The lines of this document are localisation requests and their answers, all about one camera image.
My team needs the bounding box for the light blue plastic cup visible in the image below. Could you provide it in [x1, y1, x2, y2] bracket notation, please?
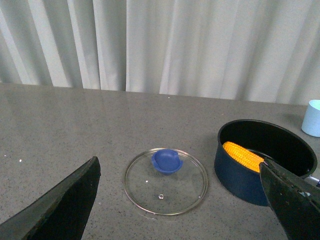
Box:
[301, 99, 320, 138]

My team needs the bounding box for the white curtain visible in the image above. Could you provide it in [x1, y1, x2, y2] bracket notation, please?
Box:
[0, 0, 320, 105]

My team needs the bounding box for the blue saucepan with handle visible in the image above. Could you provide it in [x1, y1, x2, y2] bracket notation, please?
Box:
[214, 119, 318, 206]

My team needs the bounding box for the yellow corn cob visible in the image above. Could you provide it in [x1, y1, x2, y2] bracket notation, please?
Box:
[222, 141, 264, 173]

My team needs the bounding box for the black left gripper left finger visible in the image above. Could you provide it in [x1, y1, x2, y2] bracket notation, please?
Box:
[0, 156, 101, 240]

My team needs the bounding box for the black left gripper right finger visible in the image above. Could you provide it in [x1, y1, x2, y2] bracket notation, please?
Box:
[259, 158, 320, 240]

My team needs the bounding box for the glass lid with blue knob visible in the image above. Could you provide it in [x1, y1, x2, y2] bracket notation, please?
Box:
[123, 148, 209, 216]

